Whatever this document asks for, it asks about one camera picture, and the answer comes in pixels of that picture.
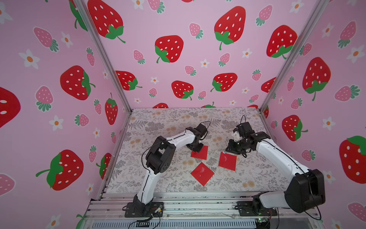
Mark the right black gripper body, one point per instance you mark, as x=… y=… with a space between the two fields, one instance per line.
x=234 y=147

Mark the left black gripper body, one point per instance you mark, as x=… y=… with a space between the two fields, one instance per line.
x=197 y=148

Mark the red envelope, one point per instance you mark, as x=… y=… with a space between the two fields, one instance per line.
x=200 y=155
x=227 y=161
x=202 y=174

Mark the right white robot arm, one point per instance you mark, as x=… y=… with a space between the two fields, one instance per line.
x=306 y=188

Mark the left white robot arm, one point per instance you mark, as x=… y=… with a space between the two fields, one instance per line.
x=160 y=155

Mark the floral patterned table mat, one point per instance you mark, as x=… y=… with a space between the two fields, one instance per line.
x=253 y=173

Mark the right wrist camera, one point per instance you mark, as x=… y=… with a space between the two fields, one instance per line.
x=236 y=136

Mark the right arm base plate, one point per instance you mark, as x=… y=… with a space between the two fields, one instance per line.
x=251 y=209

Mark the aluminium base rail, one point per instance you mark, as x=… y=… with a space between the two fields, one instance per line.
x=194 y=210

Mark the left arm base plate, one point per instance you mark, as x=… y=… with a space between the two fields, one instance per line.
x=134 y=210

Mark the right aluminium frame post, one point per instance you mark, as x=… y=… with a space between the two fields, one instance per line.
x=306 y=31

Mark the aluminium frame post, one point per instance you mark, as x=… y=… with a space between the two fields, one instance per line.
x=82 y=8
x=306 y=31

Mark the left aluminium frame post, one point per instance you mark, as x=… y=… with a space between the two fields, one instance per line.
x=82 y=8

